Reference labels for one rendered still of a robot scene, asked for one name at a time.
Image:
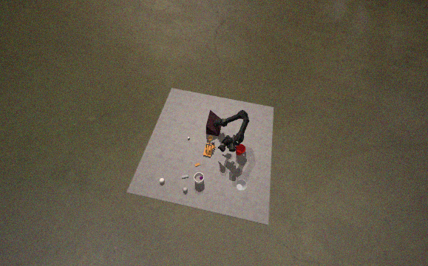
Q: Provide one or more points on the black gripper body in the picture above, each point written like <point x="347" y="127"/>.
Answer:
<point x="226" y="143"/>

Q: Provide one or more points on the red plastic cup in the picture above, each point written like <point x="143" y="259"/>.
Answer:
<point x="240" y="149"/>

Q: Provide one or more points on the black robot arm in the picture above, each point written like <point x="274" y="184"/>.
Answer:
<point x="239" y="137"/>

